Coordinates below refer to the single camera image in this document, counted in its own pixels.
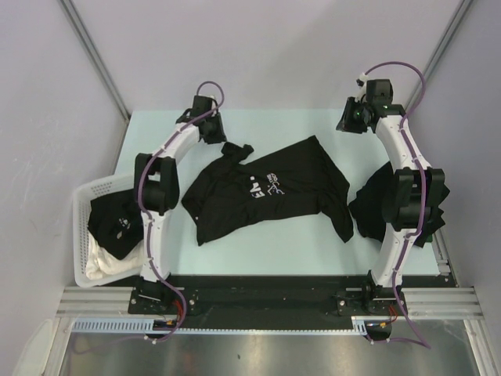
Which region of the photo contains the black printed t shirt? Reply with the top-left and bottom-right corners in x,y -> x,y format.
182,136 -> 354,245

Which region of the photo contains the white plastic basket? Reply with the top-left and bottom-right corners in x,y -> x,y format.
73,174 -> 141,288

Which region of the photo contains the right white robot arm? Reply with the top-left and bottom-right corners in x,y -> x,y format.
337,74 -> 445,314

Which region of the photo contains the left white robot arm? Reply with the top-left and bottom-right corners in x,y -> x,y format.
134,94 -> 226,313

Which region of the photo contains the black shirt in basket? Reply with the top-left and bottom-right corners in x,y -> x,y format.
88,189 -> 143,260

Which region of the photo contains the white shirt in basket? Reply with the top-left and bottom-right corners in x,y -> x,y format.
85,235 -> 144,280

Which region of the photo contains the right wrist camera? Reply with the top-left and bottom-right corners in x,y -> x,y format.
355,73 -> 369,103

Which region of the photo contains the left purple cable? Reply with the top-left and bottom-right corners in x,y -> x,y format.
135,81 -> 224,293

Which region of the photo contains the purple cable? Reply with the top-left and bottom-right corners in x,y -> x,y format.
363,61 -> 427,275
135,81 -> 224,293

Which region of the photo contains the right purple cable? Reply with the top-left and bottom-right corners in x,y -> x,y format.
363,61 -> 427,275

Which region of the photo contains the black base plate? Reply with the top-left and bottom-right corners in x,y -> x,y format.
128,273 -> 410,332

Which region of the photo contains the aluminium frame rail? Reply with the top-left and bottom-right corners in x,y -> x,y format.
56,285 -> 136,316
402,287 -> 484,320

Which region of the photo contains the right cable duct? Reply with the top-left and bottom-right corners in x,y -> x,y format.
352,316 -> 392,337

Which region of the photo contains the cable duct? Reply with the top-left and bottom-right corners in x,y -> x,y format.
352,316 -> 392,337
72,318 -> 175,334

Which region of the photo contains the left aluminium frame rail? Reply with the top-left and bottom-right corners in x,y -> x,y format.
56,285 -> 136,316

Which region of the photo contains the left cable duct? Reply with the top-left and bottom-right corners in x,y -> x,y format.
72,318 -> 175,334

